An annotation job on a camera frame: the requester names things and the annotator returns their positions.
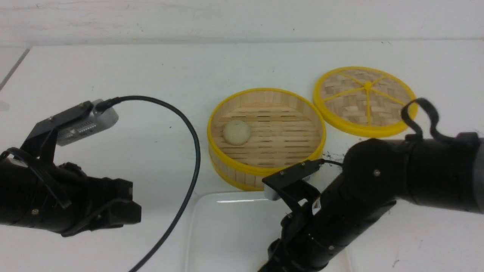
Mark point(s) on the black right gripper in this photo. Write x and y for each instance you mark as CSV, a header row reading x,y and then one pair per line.
x,y
310,241

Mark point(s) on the woven bamboo steamer lid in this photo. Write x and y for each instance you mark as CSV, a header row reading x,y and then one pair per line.
x,y
362,101

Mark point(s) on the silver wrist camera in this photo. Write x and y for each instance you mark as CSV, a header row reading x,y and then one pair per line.
x,y
293,182
94,123

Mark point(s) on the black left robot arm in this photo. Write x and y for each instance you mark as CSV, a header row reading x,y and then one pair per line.
x,y
62,199

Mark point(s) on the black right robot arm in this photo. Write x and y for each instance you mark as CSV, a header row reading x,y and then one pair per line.
x,y
427,169

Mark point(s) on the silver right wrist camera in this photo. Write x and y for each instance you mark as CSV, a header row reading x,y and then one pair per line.
x,y
293,182

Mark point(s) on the white steamed bun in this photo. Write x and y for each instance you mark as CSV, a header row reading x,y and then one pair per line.
x,y
236,132

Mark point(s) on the white square plate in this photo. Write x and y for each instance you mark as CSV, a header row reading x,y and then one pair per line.
x,y
231,232

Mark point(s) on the bamboo steamer basket yellow rim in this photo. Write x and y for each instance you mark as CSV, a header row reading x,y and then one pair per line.
x,y
285,129

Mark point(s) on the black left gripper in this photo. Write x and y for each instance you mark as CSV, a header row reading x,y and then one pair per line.
x,y
96,203

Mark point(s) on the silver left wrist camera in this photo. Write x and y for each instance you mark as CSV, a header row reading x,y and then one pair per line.
x,y
94,123

